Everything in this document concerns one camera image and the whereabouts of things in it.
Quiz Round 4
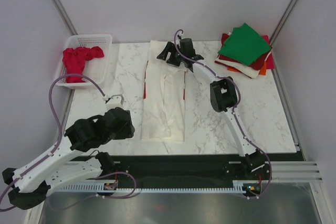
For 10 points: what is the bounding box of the white coca-cola t-shirt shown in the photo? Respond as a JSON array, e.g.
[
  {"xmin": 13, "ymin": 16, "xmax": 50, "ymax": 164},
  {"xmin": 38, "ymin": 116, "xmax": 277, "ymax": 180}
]
[{"xmin": 141, "ymin": 40, "xmax": 186, "ymax": 142}]

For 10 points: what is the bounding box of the folded orange t-shirt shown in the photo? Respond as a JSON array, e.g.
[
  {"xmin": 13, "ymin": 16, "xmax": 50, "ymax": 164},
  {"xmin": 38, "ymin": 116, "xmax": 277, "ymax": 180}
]
[{"xmin": 227, "ymin": 62, "xmax": 267, "ymax": 76}]

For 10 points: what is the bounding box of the folded dark red t-shirt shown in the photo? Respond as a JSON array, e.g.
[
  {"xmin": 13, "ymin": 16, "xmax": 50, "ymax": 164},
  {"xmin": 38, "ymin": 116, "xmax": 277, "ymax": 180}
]
[{"xmin": 217, "ymin": 34, "xmax": 270, "ymax": 70}]

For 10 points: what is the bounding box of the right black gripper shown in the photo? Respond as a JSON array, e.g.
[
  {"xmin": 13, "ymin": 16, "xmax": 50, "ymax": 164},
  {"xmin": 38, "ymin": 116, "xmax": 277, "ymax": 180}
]
[{"xmin": 157, "ymin": 42, "xmax": 185, "ymax": 67}]

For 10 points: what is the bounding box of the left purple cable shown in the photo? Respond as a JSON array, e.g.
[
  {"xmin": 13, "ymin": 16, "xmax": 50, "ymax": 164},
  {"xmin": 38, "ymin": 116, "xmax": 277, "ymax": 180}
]
[{"xmin": 0, "ymin": 73, "xmax": 137, "ymax": 213}]

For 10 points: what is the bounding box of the right aluminium corner post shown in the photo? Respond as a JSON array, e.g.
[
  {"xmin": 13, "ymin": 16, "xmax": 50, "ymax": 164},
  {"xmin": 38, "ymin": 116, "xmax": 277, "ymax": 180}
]
[{"xmin": 270, "ymin": 0, "xmax": 299, "ymax": 46}]

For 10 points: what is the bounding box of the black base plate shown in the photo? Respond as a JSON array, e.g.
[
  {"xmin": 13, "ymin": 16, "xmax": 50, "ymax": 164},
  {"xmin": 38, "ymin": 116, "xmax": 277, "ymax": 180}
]
[{"xmin": 70, "ymin": 153, "xmax": 271, "ymax": 189}]

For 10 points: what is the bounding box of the crumpled red t-shirt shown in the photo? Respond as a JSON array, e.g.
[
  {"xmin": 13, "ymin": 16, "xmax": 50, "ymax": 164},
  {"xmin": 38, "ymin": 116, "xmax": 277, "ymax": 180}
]
[{"xmin": 62, "ymin": 46, "xmax": 104, "ymax": 74}]

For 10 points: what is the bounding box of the folded pink red t-shirt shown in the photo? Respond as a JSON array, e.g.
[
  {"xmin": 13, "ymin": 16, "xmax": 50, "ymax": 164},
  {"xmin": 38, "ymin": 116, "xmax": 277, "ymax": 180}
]
[{"xmin": 258, "ymin": 35, "xmax": 272, "ymax": 69}]

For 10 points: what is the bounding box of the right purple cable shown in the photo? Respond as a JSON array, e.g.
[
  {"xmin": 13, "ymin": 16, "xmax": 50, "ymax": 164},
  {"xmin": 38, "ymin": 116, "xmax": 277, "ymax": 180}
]
[{"xmin": 174, "ymin": 29, "xmax": 272, "ymax": 200}]

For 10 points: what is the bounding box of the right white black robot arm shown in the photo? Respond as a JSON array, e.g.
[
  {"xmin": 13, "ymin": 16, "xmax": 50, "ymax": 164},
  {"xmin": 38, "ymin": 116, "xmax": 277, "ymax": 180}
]
[{"xmin": 156, "ymin": 38, "xmax": 272, "ymax": 180}]

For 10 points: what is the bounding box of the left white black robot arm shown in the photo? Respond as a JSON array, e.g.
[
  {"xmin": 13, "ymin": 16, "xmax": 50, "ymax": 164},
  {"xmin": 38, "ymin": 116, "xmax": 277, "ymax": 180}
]
[{"xmin": 2, "ymin": 107, "xmax": 135, "ymax": 210}]

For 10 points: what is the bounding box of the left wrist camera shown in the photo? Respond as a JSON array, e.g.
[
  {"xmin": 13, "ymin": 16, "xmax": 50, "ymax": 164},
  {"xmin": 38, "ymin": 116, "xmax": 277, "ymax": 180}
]
[{"xmin": 103, "ymin": 94, "xmax": 124, "ymax": 110}]

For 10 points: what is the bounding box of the aluminium corner post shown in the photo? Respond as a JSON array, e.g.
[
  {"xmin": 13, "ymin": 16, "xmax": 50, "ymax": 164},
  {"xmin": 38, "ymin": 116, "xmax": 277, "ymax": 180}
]
[
  {"xmin": 51, "ymin": 0, "xmax": 78, "ymax": 35},
  {"xmin": 270, "ymin": 0, "xmax": 299, "ymax": 46}
]

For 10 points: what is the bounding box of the left aluminium corner post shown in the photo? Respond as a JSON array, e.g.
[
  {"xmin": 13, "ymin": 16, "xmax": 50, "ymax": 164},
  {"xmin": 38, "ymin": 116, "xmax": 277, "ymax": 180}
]
[{"xmin": 51, "ymin": 0, "xmax": 78, "ymax": 35}]

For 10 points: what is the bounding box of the white slotted cable duct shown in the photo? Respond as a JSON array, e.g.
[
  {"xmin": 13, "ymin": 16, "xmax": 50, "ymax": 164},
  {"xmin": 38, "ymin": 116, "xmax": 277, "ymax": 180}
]
[{"xmin": 57, "ymin": 181, "xmax": 262, "ymax": 194}]

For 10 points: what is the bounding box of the purple cable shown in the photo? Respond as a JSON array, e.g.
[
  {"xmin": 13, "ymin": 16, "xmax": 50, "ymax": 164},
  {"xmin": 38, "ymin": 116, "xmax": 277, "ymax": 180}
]
[
  {"xmin": 174, "ymin": 29, "xmax": 272, "ymax": 200},
  {"xmin": 0, "ymin": 73, "xmax": 137, "ymax": 213}
]

